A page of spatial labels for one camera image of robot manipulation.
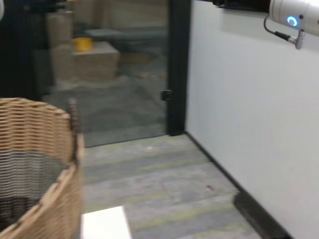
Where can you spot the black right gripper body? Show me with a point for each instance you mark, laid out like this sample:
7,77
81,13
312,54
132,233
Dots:
244,4

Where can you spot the beige grey wicker clothes basket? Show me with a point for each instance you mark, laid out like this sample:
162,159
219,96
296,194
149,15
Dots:
30,124

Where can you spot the grey bench behind glass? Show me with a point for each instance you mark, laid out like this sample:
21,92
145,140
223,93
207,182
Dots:
129,35

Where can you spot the black door latch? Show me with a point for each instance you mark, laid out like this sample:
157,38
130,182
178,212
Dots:
166,95

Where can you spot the beige block behind glass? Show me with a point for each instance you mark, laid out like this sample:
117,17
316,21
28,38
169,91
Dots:
99,64

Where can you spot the dark glass door panel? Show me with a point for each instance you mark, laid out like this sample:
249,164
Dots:
124,112

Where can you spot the yellow round container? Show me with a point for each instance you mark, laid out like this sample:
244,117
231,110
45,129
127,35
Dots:
83,44

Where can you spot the small brown floor scrap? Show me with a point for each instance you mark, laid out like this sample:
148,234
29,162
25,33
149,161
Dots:
209,188

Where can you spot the wide black pillar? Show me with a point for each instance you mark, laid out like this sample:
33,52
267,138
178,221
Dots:
15,49

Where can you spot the narrow black door frame post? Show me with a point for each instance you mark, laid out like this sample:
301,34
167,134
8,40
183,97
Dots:
179,74

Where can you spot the black wall baseboard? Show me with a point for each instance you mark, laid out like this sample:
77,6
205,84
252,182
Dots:
261,219

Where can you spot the white square pedestal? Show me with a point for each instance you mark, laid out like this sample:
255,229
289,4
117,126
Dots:
104,224

